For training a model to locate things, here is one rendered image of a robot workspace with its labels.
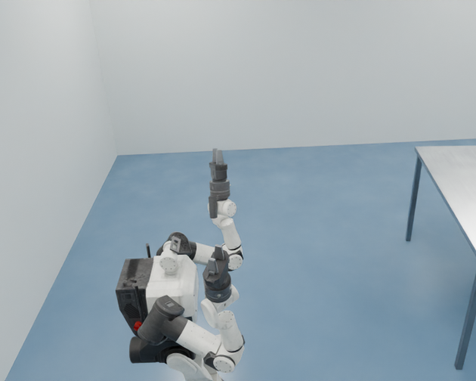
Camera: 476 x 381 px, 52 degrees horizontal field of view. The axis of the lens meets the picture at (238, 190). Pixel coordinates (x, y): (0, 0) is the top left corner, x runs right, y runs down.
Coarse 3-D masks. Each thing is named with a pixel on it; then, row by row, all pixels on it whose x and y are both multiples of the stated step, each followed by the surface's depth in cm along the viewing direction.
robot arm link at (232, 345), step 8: (232, 328) 166; (224, 336) 168; (232, 336) 168; (240, 336) 170; (224, 344) 170; (232, 344) 169; (240, 344) 171; (224, 352) 172; (232, 352) 171; (240, 352) 172
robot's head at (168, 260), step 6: (168, 246) 192; (174, 246) 193; (162, 252) 189; (168, 252) 187; (174, 252) 188; (162, 258) 185; (168, 258) 185; (174, 258) 186; (162, 264) 187; (168, 264) 187; (174, 264) 187; (168, 270) 188; (174, 270) 192
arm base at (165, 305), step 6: (156, 300) 176; (162, 300) 178; (168, 300) 180; (174, 300) 183; (156, 306) 174; (162, 306) 173; (168, 306) 176; (174, 306) 178; (180, 306) 181; (162, 312) 173; (168, 312) 173; (174, 312) 174; (180, 312) 178; (138, 330) 177; (144, 336) 175; (150, 342) 175; (156, 342) 176
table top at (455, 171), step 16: (432, 160) 373; (448, 160) 372; (464, 160) 371; (432, 176) 352; (448, 176) 350; (464, 176) 349; (448, 192) 331; (464, 192) 330; (448, 208) 318; (464, 208) 312; (464, 224) 297
